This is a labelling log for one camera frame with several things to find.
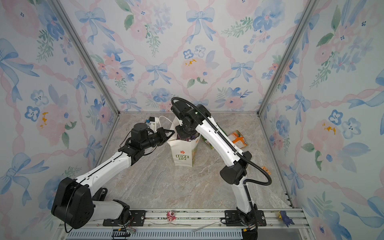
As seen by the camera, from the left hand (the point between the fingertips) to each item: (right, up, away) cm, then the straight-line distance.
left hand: (175, 130), depth 77 cm
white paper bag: (+4, -11, +2) cm, 12 cm away
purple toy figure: (+53, -42, -4) cm, 67 cm away
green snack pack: (+18, -8, +24) cm, 31 cm away
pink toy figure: (-2, -41, -6) cm, 41 cm away
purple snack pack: (+8, -3, -13) cm, 15 cm away
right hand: (+4, -1, 0) cm, 4 cm away
